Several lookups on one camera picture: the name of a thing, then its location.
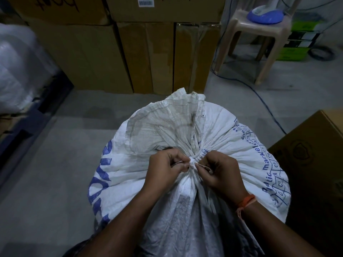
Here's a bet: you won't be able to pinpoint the person's right hand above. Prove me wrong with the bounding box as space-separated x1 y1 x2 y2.
196 151 254 207

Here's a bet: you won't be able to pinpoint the person's left hand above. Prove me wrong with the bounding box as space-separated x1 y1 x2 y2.
142 149 192 196

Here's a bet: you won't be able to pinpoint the thin tie string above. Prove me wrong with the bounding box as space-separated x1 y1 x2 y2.
171 160 214 174

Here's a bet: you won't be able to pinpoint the person's right forearm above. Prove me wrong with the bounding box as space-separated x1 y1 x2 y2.
237 200 325 257

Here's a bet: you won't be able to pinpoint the person's left forearm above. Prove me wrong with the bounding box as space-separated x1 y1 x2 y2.
79 185 172 257

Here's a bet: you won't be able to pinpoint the white woven sack blue print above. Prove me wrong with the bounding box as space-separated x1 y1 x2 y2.
87 88 291 257

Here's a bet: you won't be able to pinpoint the orange thread wristband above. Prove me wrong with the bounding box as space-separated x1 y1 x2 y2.
235 194 258 220

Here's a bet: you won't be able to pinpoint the cardboard box with clear tape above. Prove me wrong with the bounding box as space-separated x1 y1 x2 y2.
174 22 222 94

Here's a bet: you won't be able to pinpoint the tall narrow cardboard box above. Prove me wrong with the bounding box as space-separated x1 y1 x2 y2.
117 22 175 95

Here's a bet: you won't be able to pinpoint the cardboard box with round emblem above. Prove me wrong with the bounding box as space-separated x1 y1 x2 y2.
267 110 343 257

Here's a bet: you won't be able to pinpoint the large plain cardboard box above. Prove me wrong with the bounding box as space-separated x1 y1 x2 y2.
26 18 133 94

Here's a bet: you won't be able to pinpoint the beige plastic stool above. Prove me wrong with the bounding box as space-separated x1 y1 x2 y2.
214 0 303 86

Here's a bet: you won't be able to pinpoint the cardboard box with barcode label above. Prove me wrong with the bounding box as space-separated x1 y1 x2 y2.
106 0 226 23

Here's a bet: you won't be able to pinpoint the green and black boxes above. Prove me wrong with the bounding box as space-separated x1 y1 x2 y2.
276 20 323 61

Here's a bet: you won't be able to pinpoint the dark blue pallet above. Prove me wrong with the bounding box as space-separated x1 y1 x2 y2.
0 72 74 186

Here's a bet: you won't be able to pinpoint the blue and white device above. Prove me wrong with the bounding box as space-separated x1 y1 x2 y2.
247 5 285 25

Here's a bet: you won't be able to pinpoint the white plastic wrapped bundle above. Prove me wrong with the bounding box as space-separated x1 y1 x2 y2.
0 22 60 114

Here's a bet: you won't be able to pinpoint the cardboard box with scribble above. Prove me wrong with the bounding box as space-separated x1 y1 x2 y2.
5 0 111 26

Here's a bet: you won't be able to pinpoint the blue cable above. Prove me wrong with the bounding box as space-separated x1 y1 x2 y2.
211 0 288 135

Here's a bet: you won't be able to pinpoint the black coiled cable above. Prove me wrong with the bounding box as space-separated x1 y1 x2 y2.
308 45 337 62

